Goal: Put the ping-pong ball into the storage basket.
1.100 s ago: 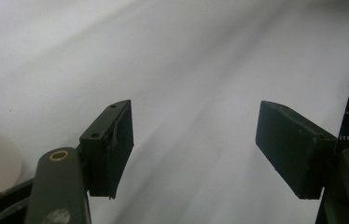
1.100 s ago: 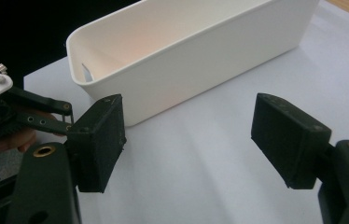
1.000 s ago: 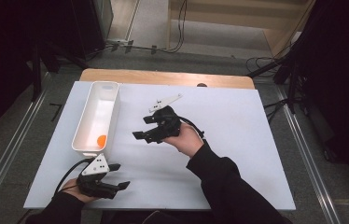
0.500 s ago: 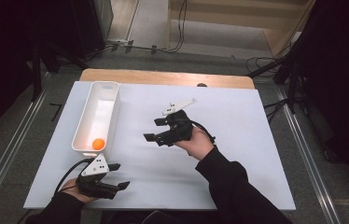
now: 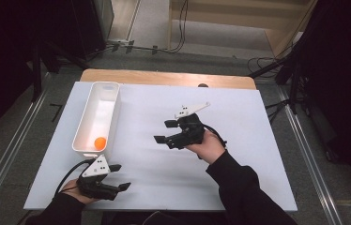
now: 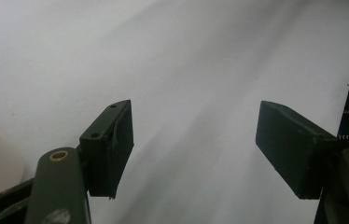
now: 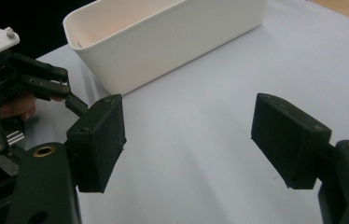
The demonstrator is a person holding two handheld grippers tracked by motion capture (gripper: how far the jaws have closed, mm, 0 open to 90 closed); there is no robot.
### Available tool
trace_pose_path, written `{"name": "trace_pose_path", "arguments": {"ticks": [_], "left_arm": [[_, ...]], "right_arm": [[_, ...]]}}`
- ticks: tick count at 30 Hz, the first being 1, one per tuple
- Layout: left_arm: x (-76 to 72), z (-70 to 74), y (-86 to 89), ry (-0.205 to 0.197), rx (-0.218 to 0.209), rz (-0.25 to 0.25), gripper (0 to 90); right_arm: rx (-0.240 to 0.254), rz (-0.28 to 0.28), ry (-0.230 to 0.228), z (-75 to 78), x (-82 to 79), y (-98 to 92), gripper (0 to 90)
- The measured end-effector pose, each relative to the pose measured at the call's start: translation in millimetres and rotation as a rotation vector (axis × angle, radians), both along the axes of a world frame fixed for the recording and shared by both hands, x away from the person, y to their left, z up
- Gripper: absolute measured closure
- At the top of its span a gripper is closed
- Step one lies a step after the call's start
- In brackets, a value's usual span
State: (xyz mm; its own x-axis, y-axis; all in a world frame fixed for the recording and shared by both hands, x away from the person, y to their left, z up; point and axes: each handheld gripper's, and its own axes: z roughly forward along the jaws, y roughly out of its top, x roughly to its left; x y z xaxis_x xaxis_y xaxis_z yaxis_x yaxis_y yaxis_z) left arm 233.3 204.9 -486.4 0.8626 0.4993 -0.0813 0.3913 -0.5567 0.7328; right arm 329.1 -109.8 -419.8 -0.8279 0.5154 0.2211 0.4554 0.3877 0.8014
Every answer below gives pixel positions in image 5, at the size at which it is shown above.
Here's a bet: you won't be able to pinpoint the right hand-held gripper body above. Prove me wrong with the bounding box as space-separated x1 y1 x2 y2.
165 101 211 151

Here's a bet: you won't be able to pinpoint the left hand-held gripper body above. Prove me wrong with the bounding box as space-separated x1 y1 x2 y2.
75 154 119 202

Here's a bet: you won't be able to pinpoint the orange ball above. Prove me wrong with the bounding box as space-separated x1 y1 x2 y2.
94 136 108 150

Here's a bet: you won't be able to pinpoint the white plastic bin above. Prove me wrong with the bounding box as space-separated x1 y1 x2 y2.
71 81 122 158

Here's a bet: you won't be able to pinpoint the person's left hand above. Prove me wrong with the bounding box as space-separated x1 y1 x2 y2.
60 178 100 206

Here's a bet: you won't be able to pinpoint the person's right hand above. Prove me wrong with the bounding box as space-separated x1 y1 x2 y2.
185 128 227 165

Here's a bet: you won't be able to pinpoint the white board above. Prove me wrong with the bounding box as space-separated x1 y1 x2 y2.
23 82 298 213

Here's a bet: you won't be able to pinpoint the person's dark clothed lap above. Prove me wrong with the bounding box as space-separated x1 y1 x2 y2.
100 210 228 225

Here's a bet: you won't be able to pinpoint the white power strip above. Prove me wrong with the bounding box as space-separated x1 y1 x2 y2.
105 37 136 49

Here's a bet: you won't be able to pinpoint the black metal stand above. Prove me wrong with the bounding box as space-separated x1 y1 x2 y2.
248 46 310 117

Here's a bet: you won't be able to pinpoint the wooden shelf unit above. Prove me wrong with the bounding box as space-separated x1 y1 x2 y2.
167 0 319 58

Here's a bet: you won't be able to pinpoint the black cabinet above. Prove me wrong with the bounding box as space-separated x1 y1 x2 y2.
38 0 115 61

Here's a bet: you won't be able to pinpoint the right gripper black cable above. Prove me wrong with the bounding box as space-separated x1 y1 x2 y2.
202 124 228 148

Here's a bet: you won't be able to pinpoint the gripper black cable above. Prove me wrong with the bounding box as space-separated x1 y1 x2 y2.
202 124 228 148
53 157 99 199

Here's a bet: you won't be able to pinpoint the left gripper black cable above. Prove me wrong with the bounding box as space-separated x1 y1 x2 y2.
53 157 99 199

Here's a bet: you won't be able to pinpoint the metal floor rail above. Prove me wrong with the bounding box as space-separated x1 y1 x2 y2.
276 85 344 225
0 71 52 218

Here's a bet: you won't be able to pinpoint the coiled black floor cables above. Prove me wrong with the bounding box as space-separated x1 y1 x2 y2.
246 55 288 79

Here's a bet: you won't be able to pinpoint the hanging black cables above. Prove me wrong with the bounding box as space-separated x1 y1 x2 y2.
132 0 191 54

